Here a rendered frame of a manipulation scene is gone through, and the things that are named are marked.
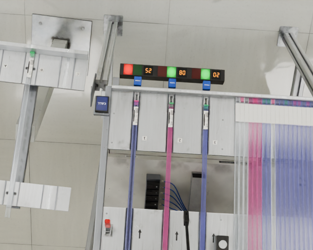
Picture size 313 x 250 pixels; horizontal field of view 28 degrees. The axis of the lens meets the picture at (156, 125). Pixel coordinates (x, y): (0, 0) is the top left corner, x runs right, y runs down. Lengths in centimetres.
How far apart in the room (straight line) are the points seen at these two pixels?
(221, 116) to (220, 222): 33
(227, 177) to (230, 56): 66
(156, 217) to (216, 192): 46
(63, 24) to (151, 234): 113
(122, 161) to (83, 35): 69
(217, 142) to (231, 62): 84
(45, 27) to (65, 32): 8
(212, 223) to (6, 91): 130
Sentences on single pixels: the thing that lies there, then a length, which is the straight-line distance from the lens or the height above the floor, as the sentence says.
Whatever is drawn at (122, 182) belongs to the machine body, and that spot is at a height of 62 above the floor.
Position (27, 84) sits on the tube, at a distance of 192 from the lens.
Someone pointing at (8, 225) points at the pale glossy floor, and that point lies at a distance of 322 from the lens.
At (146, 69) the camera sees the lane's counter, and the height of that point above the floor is 66.
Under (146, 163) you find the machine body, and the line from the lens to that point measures 222.
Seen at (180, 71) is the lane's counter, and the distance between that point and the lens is 202.
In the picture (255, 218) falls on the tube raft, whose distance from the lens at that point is 191.
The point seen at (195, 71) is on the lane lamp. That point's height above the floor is 65.
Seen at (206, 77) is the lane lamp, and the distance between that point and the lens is 202.
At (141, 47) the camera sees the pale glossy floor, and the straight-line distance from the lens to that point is 269.
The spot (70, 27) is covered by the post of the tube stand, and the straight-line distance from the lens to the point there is 267.
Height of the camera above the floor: 253
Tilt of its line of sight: 63 degrees down
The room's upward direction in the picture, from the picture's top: 180 degrees counter-clockwise
